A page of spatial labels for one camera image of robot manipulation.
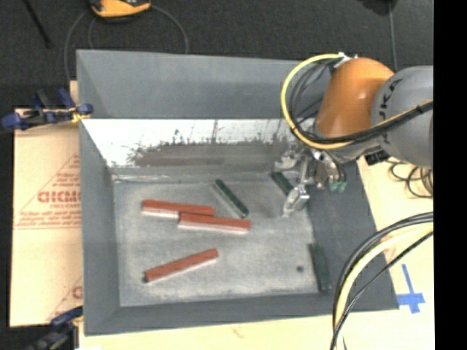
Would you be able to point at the dark green flat block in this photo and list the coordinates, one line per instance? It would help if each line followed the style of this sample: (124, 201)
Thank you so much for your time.
(282, 181)
(231, 199)
(321, 268)

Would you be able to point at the black cylinder on white bracket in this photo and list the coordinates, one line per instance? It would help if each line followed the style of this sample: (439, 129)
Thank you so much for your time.
(376, 157)

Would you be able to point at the brown cardboard board, red print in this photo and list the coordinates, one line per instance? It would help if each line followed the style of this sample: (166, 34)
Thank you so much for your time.
(44, 232)

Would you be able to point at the grey metal bin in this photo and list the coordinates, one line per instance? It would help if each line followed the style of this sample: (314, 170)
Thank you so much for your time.
(226, 261)

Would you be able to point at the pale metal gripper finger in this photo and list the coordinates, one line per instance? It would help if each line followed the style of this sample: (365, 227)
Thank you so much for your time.
(292, 202)
(302, 201)

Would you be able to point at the red-brown flat block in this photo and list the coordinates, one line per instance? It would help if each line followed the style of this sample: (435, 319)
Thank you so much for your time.
(215, 223)
(175, 208)
(180, 265)

